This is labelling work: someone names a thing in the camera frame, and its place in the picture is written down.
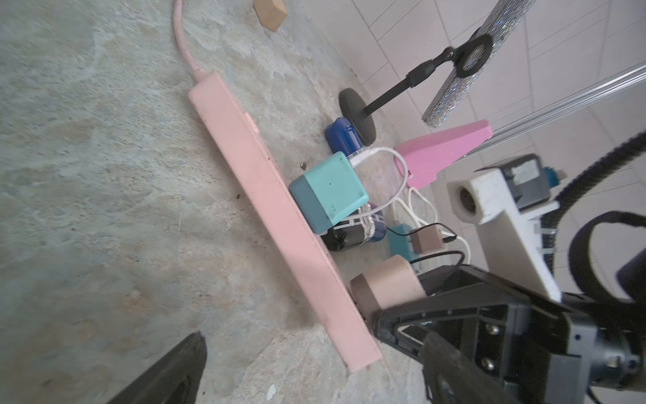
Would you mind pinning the teal power strip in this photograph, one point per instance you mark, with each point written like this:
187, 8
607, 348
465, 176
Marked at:
400, 243

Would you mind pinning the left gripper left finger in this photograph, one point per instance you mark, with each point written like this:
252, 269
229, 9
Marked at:
175, 378

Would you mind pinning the blue shaver near teal strip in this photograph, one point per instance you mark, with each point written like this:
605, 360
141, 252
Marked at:
376, 227

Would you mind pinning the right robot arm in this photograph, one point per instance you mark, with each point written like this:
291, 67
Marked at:
631, 275

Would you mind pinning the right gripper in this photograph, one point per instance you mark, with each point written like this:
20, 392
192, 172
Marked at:
540, 351

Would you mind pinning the pink USB charger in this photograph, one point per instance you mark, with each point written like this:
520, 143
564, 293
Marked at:
427, 240

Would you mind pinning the pink metronome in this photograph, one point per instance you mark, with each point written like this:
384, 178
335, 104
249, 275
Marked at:
426, 156

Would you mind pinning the black electric shaver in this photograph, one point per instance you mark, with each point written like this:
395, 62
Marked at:
339, 239

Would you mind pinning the small wooden cube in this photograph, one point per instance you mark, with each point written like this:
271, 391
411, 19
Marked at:
271, 13

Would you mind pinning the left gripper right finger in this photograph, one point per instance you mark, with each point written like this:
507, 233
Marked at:
452, 378

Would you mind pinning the glitter microphone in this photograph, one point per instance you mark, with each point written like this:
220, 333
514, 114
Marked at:
470, 58

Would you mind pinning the teal USB charger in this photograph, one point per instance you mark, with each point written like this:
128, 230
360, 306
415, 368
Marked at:
328, 193

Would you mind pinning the pink power strip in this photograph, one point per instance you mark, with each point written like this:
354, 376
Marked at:
243, 148

